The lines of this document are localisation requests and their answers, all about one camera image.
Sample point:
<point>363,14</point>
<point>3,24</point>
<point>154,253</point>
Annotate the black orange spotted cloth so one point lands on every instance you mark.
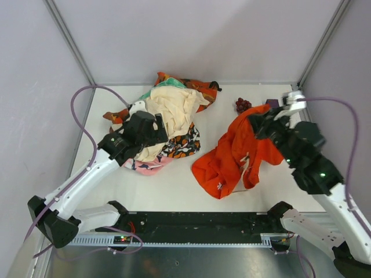
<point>184,145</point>

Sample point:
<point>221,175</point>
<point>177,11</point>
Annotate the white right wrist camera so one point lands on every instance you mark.
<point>293,102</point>

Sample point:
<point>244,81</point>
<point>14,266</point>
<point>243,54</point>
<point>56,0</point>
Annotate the red grape bunch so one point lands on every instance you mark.
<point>242,105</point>

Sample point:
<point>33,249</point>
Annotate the purple small block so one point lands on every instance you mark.
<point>273,103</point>

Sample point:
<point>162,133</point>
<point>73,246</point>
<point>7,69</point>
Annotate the bright orange cloth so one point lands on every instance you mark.
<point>237,157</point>

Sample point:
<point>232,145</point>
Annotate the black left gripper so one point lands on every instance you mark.
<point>155,131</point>

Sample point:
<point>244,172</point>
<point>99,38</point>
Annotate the cream yellow cloth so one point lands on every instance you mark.
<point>178,108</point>

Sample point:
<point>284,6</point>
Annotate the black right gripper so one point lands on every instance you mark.
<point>261,124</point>

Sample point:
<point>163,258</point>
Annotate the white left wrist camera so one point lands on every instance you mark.
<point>136,107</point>

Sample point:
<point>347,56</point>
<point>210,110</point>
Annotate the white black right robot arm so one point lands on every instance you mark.
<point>316,175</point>

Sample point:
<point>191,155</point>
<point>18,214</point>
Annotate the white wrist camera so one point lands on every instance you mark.
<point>293,102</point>
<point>136,107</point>

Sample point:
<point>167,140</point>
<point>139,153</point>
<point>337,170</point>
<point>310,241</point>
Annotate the orange camouflage patterned cloth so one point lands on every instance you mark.
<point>209,90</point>

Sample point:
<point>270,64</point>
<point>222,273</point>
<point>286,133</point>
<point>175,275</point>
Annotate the green tie-dye cloth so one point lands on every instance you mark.
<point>169,82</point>

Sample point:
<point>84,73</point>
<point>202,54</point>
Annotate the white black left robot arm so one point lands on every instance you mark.
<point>56,216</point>

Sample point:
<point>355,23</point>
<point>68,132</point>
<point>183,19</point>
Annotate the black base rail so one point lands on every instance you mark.
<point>199,227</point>

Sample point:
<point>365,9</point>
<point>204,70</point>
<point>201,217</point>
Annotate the pink patterned cloth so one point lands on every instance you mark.
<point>148,168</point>

